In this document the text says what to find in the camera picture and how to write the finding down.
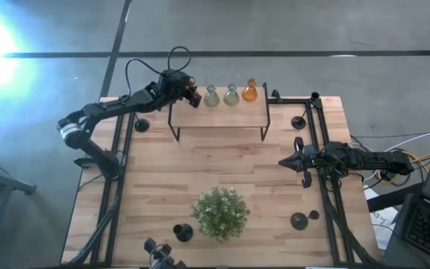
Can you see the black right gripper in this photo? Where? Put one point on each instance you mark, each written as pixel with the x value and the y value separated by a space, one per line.
pixel 312 160

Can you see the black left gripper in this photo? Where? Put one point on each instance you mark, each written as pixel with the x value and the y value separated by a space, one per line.
pixel 174 84

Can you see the clear ribbed glass candle holder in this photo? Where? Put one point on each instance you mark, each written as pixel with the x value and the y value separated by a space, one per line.
pixel 211 98
pixel 231 97

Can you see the amber ribbed glass candle holder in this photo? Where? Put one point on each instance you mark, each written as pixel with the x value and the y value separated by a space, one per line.
pixel 249 93

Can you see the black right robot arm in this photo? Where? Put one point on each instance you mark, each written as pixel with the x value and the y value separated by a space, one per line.
pixel 371 160

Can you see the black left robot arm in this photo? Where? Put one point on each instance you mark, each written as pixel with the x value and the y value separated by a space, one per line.
pixel 99 110

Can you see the wooden shelf riser black legs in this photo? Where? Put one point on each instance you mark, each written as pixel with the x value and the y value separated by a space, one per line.
pixel 218 116

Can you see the tall black candlestick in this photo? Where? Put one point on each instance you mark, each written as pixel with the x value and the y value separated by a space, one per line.
pixel 298 123

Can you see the black clamp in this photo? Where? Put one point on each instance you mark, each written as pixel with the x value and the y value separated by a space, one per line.
pixel 275 94

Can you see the green artificial plant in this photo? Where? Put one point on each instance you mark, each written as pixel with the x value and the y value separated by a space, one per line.
pixel 220 213

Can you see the white paper sheet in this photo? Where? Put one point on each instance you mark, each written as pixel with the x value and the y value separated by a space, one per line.
pixel 383 224

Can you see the dark side table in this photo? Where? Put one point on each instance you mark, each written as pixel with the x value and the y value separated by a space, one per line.
pixel 390 258

